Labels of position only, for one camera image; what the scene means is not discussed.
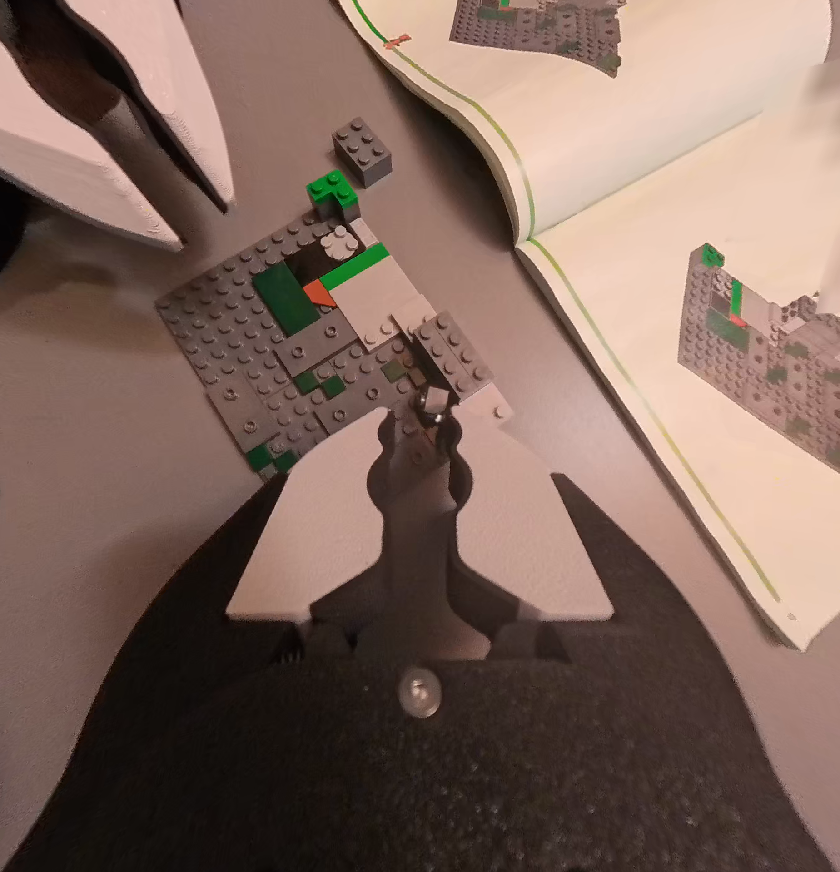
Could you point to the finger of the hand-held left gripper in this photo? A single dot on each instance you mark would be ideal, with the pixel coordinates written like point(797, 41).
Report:
point(168, 83)
point(52, 150)

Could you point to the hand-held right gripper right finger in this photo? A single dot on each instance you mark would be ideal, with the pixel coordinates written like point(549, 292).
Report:
point(527, 538)

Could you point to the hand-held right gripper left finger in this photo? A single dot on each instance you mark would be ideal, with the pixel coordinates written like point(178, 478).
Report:
point(312, 538)

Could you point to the small grey toy brick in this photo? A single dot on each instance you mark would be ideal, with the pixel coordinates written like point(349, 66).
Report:
point(431, 403)

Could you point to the grey toy brick baseplate model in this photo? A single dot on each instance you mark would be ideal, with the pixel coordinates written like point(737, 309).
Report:
point(221, 321)

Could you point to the loose dark grey toy brick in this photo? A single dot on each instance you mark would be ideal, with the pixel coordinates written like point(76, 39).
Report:
point(362, 152)

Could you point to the open instruction booklet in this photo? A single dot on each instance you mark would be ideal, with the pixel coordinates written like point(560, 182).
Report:
point(663, 171)

